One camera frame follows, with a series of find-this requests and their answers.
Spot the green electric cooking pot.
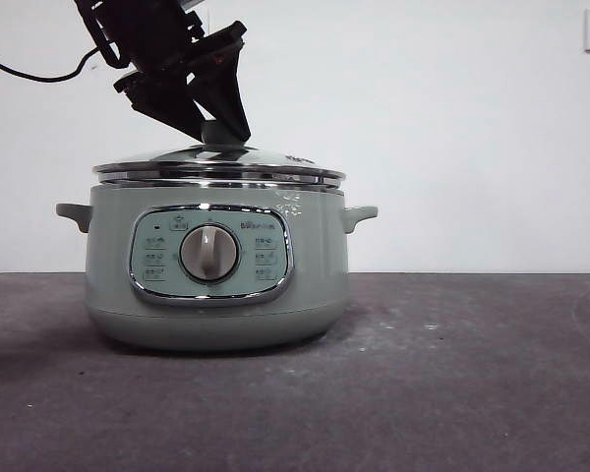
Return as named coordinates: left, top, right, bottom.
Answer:
left=55, top=177, right=379, bottom=353

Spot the black cable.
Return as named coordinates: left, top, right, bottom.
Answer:
left=0, top=51, right=105, bottom=84

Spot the glass lid with green knob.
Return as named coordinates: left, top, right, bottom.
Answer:
left=91, top=120, right=348, bottom=188

